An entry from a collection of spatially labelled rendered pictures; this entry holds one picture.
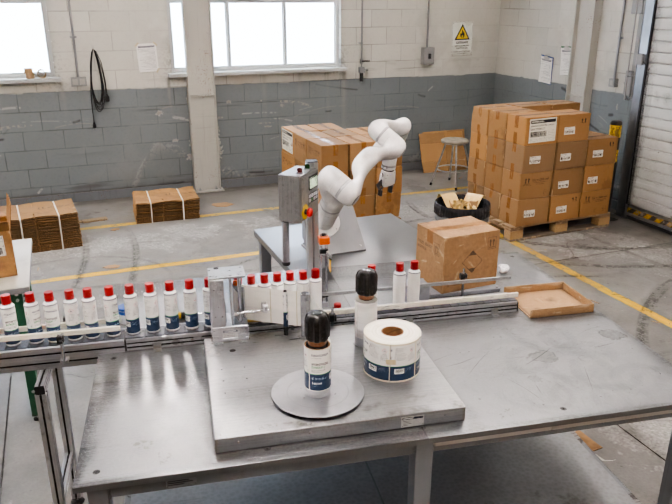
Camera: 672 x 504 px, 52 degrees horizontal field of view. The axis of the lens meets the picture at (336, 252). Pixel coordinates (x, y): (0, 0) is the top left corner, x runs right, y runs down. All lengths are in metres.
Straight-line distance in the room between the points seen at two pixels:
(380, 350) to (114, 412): 0.90
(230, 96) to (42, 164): 2.18
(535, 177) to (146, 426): 4.88
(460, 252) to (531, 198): 3.47
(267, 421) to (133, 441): 0.42
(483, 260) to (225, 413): 1.51
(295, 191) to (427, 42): 6.51
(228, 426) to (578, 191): 5.25
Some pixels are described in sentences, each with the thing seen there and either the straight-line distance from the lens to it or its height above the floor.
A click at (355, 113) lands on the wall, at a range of 8.76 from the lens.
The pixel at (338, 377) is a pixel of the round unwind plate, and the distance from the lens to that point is 2.41.
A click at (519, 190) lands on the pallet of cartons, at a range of 6.49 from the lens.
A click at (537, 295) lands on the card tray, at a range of 3.32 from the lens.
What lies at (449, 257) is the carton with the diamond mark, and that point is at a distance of 3.14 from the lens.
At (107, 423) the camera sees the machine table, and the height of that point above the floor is 0.83.
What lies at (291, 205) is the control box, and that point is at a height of 1.36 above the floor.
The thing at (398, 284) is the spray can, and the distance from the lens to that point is 2.89.
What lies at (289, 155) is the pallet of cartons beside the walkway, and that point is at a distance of 7.03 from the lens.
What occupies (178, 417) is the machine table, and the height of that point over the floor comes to 0.83.
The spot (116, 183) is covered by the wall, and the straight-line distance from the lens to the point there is 8.21.
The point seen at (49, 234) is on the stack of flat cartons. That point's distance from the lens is 6.66.
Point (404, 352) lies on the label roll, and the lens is 2.37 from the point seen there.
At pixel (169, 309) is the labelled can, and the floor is 0.98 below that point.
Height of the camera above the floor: 2.11
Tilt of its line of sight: 20 degrees down
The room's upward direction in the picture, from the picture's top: straight up
